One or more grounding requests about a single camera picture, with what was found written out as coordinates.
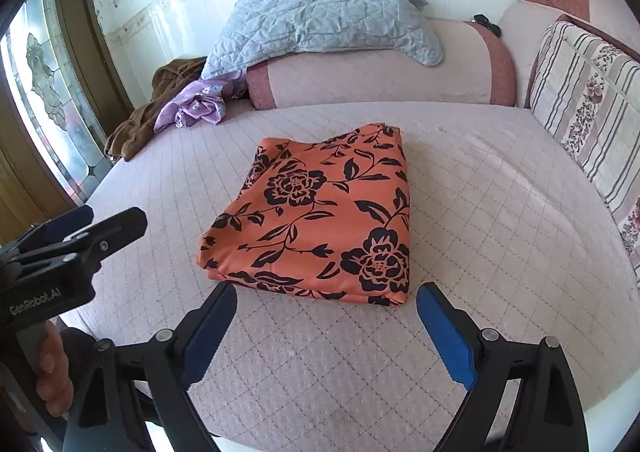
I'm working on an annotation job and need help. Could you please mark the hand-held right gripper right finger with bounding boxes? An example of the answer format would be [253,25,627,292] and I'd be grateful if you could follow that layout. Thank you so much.
[415,282,584,452]

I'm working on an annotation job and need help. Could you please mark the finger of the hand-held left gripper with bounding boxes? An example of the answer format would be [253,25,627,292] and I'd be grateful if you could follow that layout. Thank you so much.
[64,207,149,262]
[9,205,95,254]

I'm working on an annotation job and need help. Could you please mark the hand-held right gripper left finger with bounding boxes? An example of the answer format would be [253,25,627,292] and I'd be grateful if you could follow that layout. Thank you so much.
[62,283,239,452]

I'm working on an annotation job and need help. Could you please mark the orange floral shirt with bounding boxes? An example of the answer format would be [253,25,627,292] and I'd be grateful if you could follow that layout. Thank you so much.
[197,123,412,308]

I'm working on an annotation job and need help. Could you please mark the person's left hand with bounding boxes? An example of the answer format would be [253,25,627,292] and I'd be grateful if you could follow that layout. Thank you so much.
[35,322,76,416]

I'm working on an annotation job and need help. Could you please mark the brown cloth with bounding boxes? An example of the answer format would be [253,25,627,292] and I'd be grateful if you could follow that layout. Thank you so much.
[106,58,208,162]

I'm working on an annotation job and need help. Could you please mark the pink quilted sofa bed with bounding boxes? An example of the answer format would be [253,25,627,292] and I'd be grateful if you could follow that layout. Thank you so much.
[62,102,640,439]

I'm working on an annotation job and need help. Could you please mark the wooden stained glass door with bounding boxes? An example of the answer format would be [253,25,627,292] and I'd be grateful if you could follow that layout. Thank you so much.
[0,0,137,233]

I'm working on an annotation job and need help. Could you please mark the purple floral cloth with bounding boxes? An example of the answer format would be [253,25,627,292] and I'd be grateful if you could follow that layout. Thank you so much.
[154,74,246,133]

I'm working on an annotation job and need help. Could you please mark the pink sofa bolster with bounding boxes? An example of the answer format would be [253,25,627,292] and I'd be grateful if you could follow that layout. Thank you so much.
[245,18,517,112]

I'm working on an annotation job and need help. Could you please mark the striped floral cushion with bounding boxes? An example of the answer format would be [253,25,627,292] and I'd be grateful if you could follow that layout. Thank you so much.
[529,21,640,273]

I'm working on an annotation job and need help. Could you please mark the grey quilted blanket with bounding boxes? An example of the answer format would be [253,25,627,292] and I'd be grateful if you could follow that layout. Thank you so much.
[201,0,445,80]

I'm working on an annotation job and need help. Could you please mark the black sunglasses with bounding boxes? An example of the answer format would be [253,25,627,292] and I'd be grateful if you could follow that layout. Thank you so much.
[472,13,502,38]

